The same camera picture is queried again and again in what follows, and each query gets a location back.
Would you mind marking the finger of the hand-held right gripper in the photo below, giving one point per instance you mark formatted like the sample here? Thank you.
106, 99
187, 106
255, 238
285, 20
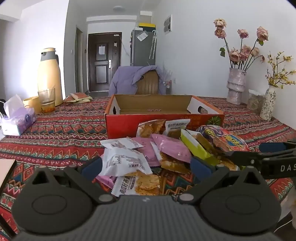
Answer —
245, 161
272, 147

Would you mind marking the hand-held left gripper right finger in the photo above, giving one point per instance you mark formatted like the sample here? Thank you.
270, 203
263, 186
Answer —
201, 166

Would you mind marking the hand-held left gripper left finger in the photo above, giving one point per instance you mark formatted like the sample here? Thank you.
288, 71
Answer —
92, 165

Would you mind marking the pink snack packet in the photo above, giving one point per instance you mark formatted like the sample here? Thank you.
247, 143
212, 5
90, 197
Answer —
172, 146
105, 180
144, 150

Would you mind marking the green snack packet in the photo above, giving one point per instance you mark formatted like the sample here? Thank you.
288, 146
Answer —
196, 146

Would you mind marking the purple red snack bag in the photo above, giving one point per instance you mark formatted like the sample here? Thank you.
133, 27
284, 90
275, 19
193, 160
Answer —
222, 139

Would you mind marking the pile of white packets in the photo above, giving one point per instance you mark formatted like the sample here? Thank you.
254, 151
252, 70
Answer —
126, 162

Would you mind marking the orange cardboard box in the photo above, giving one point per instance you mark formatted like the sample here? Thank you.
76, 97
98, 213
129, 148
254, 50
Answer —
120, 125

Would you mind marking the floral patterned vase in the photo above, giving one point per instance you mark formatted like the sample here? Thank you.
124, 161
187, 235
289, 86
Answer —
268, 104

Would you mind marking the glass jar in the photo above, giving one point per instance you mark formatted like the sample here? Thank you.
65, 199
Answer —
254, 102

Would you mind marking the pink textured vase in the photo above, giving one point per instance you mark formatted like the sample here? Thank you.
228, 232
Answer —
235, 85

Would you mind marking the yellow flower branches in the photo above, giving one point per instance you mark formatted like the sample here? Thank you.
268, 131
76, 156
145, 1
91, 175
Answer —
278, 74

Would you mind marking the drinking glass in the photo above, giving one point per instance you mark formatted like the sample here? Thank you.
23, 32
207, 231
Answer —
46, 99

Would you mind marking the purple tissue pack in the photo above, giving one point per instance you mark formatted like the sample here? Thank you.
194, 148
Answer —
20, 122

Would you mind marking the pink board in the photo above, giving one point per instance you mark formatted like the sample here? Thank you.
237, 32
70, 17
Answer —
5, 171

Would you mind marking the yellow bowl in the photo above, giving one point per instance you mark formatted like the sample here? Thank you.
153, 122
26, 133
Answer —
31, 103

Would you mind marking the dark brown entrance door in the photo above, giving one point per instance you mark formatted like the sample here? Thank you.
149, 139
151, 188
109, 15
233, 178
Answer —
103, 74

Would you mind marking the chair with purple jacket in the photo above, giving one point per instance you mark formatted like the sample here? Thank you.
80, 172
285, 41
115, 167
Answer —
124, 76

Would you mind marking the yellow thermos jug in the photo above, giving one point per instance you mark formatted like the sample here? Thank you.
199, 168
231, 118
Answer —
49, 76

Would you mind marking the wooden chair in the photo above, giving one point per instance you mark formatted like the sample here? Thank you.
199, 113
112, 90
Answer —
148, 83

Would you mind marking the bunch of dried pink roses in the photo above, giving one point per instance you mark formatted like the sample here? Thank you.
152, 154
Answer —
245, 49

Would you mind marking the pale dried grass bunch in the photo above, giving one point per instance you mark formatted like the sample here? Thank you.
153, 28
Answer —
167, 70

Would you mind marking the grey interior door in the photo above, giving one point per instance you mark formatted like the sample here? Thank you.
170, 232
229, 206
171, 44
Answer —
79, 60

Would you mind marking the paper note on door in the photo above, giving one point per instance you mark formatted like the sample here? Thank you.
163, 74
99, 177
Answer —
102, 50

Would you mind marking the grey refrigerator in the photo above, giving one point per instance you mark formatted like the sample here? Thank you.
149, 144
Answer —
141, 53

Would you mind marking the folded clear umbrella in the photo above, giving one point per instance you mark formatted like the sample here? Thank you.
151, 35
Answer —
153, 44

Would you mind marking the paper sheet on refrigerator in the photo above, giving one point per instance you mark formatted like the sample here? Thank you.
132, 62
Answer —
142, 36

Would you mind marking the yellow and black box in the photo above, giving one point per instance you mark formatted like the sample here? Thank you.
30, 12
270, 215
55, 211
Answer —
145, 25

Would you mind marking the white wall panel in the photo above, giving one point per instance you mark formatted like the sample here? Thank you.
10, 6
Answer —
167, 24

